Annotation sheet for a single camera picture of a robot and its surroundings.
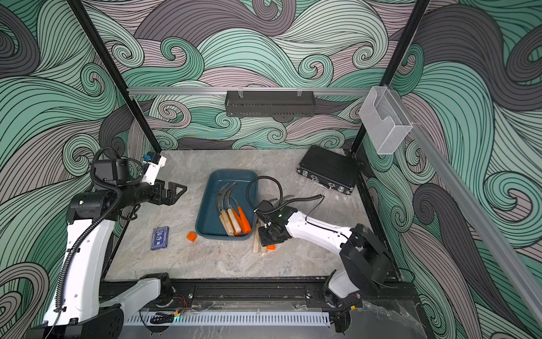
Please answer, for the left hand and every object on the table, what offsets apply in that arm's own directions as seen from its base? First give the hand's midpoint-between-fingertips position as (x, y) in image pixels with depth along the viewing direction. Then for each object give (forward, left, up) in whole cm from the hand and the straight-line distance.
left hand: (172, 183), depth 67 cm
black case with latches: (+29, -68, -28) cm, 79 cm away
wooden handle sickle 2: (+5, -12, -29) cm, 32 cm away
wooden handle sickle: (-10, -27, -30) cm, 41 cm away
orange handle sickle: (-10, -33, -29) cm, 45 cm away
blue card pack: (-7, +14, -30) cm, 34 cm away
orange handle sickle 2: (-1, -22, -28) cm, 36 cm away
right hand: (-9, -30, -27) cm, 41 cm away
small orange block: (-5, +1, -31) cm, 31 cm away
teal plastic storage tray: (0, -6, -30) cm, 31 cm away
